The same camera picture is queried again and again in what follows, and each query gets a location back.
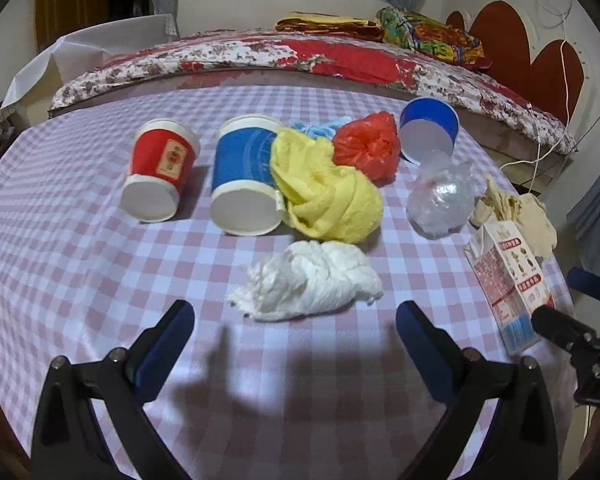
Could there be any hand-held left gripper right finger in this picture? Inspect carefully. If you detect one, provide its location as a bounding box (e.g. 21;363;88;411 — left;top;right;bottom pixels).
396;300;573;480

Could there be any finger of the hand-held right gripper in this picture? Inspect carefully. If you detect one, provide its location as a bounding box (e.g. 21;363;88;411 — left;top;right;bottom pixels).
530;305;600;356
566;267;600;306

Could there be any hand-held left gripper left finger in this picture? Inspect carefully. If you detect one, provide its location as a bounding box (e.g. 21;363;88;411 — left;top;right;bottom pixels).
30;300;196;480

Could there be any white drink carton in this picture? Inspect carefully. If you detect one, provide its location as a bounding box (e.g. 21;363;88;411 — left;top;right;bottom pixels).
465;221;557;356

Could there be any white tissue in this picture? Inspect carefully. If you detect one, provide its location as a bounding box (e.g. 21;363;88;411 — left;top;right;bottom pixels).
226;240;384;322

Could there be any clear plastic bag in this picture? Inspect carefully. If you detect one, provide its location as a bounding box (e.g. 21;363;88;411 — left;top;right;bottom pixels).
406;150;477;238

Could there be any yellow towel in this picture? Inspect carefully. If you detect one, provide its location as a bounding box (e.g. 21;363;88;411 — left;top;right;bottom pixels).
270;127;384;242

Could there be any red paper cup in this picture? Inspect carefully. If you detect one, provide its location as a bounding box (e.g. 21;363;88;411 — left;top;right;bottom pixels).
119;118;201;224

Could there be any tall blue paper cup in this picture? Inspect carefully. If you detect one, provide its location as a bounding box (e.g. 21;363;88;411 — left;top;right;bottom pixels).
210;114;287;237

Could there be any red plastic bag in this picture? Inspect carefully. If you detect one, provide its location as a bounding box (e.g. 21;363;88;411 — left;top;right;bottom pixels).
332;111;398;182

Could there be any short blue paper cup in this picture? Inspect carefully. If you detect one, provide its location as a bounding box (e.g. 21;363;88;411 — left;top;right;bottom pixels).
399;97;460;165

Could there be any grey hanging cloth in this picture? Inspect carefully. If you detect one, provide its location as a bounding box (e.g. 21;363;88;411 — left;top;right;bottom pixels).
567;150;600;281

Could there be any pink checked tablecloth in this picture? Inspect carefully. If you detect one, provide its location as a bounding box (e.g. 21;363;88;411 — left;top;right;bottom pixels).
0;84;576;480

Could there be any light blue face mask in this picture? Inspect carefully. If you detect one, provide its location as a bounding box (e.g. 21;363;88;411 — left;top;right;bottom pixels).
287;115;353;140

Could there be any red scalloped headboard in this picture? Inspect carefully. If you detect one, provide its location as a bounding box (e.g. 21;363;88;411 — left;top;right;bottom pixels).
445;0;588;126

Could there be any colourful patterned pillow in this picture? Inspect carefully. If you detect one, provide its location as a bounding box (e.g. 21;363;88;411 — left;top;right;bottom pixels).
376;6;493;71

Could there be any red floral bedspread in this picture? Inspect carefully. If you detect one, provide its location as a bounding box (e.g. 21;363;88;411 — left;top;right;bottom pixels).
47;30;578;153

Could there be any white furniture cover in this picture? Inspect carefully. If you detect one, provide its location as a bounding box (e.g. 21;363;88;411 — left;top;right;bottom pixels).
0;14;178;121

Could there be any folded yellow blanket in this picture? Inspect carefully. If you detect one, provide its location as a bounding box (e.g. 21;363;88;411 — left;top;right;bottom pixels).
274;11;386;41

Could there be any wooden door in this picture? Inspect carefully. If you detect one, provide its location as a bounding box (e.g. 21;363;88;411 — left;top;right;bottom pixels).
34;0;106;53

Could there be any white cable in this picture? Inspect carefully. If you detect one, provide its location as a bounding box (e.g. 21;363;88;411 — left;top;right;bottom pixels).
497;40;581;196

